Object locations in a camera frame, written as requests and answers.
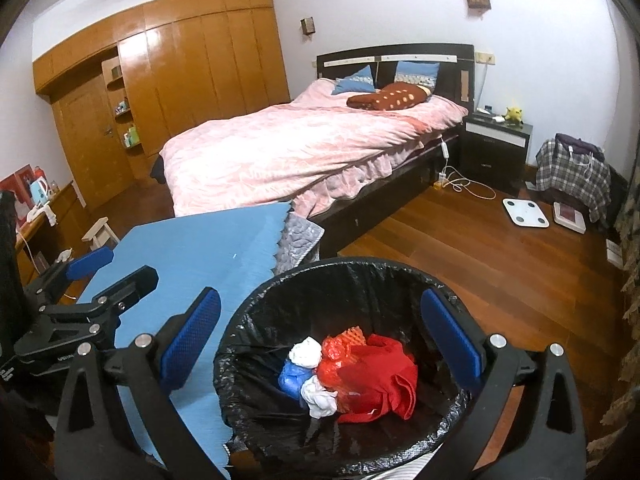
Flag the white floor cable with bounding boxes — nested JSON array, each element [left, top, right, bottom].
[[445, 165, 496, 201]]

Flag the scale with dark centre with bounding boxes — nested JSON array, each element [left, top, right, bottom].
[[552, 202, 587, 233]]

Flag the large white tissue wad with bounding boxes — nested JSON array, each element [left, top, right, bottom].
[[300, 375, 341, 420]]

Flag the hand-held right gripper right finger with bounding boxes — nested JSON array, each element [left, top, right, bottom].
[[421, 287, 587, 480]]

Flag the wooden side cabinet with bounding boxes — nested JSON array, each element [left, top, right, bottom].
[[0, 180, 88, 281]]

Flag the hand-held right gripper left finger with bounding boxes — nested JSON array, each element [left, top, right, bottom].
[[55, 287, 226, 480]]

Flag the bed with pink blanket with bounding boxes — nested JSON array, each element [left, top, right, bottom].
[[160, 78, 469, 221]]

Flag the blue table cloth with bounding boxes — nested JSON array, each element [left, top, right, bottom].
[[55, 202, 293, 471]]

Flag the white charging cable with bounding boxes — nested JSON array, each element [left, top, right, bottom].
[[15, 232, 41, 271]]

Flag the dark purple bag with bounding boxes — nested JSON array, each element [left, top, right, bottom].
[[555, 132, 603, 158]]

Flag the grey quilted cloth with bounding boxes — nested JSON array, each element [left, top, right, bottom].
[[272, 212, 325, 281]]

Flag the trash bin with black liner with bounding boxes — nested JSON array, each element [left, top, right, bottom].
[[212, 257, 473, 480]]

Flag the blue plastic bag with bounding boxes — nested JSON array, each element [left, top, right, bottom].
[[277, 360, 313, 401]]

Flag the wooden wardrobe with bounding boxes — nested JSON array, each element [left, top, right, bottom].
[[32, 0, 291, 211]]

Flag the dark nightstand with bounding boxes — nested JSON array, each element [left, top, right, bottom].
[[460, 112, 533, 196]]

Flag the red cloth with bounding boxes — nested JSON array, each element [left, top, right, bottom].
[[337, 335, 418, 423]]

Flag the red photo frames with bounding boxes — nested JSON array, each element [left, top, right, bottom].
[[0, 165, 36, 228]]

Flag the dark wooden bed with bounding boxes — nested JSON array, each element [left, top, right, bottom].
[[160, 42, 475, 258]]

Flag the white cloth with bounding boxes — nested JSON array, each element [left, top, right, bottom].
[[25, 202, 56, 226]]

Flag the brown dotted pillow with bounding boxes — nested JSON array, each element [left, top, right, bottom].
[[346, 85, 432, 111]]

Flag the white wooden stool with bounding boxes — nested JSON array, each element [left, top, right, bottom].
[[81, 217, 120, 251]]

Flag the white bathroom scale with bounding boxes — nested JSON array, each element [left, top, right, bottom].
[[502, 199, 551, 227]]

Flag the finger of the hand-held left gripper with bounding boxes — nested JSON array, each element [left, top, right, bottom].
[[39, 266, 160, 350], [22, 246, 115, 311]]

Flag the blue pillow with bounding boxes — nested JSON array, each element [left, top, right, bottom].
[[395, 61, 441, 92], [332, 65, 376, 95]]

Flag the plaid cloth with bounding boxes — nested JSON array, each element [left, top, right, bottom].
[[536, 140, 612, 223]]

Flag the patterned curtain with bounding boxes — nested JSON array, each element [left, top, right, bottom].
[[585, 175, 640, 480]]

